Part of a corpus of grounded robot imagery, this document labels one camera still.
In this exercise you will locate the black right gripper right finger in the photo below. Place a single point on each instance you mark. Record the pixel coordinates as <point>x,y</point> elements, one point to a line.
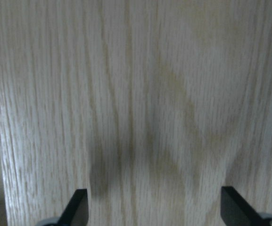
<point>236,211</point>

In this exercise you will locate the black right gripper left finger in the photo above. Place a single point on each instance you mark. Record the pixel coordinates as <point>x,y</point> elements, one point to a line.
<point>76,212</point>

